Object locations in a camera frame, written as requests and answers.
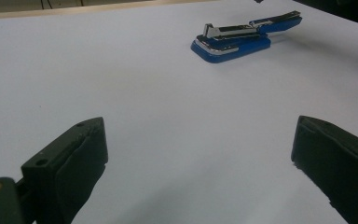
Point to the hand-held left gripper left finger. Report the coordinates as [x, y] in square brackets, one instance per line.
[68, 161]

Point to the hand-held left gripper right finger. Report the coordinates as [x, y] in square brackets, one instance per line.
[335, 161]

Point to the blue stapler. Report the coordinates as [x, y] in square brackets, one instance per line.
[230, 46]

